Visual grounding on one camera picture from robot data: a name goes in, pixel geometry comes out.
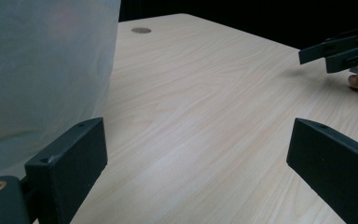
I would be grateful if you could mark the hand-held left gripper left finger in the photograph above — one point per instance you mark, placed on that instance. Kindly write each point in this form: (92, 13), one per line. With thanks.
(70, 168)

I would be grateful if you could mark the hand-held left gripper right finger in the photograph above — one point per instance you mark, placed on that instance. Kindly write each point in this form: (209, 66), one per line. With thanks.
(332, 168)

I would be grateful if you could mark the translucent white plastic bag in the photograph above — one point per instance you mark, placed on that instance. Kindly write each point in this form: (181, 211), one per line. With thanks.
(40, 74)

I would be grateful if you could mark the round grey table grommet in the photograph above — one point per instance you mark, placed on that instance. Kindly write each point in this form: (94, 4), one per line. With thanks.
(141, 30)

